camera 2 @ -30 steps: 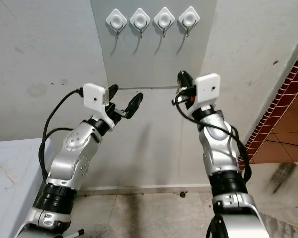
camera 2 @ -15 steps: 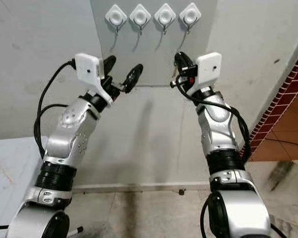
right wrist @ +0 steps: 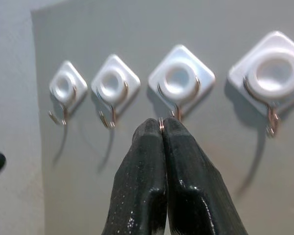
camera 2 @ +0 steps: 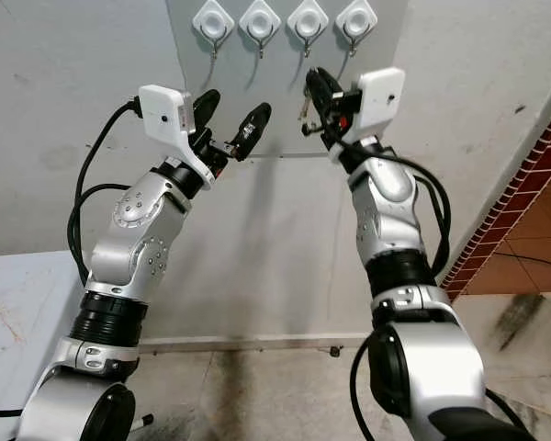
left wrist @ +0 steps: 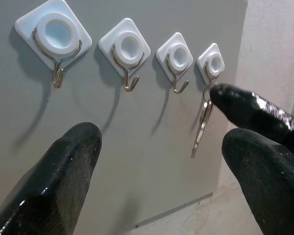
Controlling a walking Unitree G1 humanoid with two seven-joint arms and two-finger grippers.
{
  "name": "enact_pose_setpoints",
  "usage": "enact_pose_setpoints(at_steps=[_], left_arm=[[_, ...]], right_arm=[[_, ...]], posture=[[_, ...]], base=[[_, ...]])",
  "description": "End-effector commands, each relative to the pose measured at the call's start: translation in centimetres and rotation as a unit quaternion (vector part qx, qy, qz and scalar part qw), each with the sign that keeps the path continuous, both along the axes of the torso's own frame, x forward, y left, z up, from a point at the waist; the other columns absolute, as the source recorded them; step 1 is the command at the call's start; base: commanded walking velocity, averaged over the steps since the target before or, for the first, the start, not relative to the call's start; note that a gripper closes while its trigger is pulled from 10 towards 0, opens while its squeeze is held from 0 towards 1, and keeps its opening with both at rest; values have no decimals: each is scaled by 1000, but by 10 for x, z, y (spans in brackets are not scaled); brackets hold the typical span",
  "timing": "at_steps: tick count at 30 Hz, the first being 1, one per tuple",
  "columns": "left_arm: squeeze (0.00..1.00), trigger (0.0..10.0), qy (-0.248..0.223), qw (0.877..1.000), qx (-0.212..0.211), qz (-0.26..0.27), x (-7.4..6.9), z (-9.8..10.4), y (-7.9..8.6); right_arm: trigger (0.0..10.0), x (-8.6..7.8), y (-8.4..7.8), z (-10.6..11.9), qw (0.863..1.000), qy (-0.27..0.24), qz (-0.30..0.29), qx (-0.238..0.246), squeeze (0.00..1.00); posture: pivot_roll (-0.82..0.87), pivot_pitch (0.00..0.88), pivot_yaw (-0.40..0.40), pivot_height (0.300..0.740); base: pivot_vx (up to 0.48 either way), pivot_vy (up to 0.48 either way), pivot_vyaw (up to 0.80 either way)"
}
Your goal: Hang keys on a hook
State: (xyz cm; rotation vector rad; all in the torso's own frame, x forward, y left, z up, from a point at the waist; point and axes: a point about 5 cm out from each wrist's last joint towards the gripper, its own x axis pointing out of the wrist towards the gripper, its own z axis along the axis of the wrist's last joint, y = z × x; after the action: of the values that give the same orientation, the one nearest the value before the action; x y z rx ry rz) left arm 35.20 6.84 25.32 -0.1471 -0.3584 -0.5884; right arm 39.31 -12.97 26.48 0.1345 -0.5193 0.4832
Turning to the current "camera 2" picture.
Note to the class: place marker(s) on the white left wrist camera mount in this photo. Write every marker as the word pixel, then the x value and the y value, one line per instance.
pixel 163 115

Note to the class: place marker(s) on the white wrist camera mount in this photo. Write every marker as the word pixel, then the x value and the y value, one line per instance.
pixel 163 115
pixel 381 96

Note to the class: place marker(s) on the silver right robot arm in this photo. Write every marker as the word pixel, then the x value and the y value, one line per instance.
pixel 390 207

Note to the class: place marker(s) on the white wall hook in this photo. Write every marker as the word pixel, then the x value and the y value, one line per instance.
pixel 212 16
pixel 309 16
pixel 356 16
pixel 260 16

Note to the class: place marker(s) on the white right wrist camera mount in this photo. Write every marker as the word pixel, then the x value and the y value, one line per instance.
pixel 381 96

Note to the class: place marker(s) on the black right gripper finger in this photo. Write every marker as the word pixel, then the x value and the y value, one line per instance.
pixel 320 90
pixel 339 96

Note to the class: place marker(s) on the red brick tile edging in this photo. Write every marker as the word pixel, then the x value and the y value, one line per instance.
pixel 514 184

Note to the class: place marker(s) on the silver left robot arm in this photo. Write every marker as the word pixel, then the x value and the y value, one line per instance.
pixel 142 248

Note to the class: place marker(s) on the grey hook board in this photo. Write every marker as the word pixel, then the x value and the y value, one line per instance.
pixel 275 83

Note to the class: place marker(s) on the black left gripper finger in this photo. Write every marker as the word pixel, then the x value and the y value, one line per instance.
pixel 254 130
pixel 207 106

